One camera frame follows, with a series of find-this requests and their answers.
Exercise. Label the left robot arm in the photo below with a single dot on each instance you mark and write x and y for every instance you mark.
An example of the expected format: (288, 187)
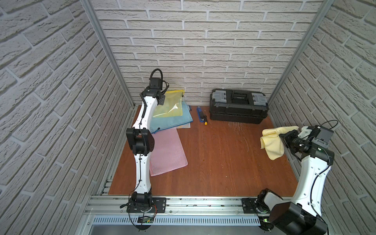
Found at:
(141, 141)

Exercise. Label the black plastic toolbox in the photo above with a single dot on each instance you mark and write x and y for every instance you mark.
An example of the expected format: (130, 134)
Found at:
(238, 106)

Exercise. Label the blue document bag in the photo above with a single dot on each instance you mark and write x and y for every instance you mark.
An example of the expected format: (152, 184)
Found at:
(159, 124)

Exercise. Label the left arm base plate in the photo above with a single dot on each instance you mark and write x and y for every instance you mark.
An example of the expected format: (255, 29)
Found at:
(158, 206)

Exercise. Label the clear mesh document bag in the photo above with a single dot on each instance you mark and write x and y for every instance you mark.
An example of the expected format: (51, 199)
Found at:
(184, 126)

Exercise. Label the aluminium mounting rail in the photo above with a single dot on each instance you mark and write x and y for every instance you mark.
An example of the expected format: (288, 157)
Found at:
(175, 205)

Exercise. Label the yellow cleaning cloth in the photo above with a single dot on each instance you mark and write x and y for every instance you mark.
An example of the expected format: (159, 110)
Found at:
(272, 143)

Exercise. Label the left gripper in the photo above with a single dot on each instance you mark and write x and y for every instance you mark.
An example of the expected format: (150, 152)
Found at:
(160, 98)

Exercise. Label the yellow document bag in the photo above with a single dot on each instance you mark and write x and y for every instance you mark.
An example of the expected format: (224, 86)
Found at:
(172, 106)

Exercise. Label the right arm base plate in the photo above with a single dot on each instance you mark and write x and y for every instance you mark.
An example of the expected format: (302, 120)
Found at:
(251, 205)

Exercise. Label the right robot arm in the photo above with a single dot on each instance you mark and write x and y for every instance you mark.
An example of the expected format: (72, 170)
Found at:
(302, 214)

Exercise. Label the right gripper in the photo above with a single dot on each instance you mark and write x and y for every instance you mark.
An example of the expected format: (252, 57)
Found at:
(288, 138)

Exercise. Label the pink document bag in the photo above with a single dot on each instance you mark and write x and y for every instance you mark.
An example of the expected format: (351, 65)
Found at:
(168, 154)

